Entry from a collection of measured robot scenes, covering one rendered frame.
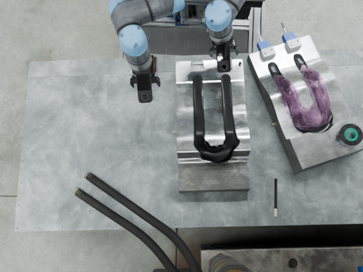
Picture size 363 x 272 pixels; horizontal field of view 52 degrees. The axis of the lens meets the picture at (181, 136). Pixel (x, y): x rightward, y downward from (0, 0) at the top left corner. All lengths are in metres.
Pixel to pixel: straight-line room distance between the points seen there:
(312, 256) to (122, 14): 1.05
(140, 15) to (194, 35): 1.20
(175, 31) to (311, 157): 1.28
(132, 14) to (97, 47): 1.49
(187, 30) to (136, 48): 1.30
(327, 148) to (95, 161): 0.86
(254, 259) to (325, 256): 0.26
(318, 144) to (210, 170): 0.39
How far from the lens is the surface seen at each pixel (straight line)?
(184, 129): 1.34
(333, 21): 2.74
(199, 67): 1.48
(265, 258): 1.44
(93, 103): 1.55
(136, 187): 1.43
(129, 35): 1.06
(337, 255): 1.51
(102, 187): 1.41
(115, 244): 2.26
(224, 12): 1.09
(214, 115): 1.38
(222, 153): 1.37
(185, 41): 2.29
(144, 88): 1.21
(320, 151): 1.39
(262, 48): 1.53
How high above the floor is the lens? 2.20
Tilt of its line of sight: 75 degrees down
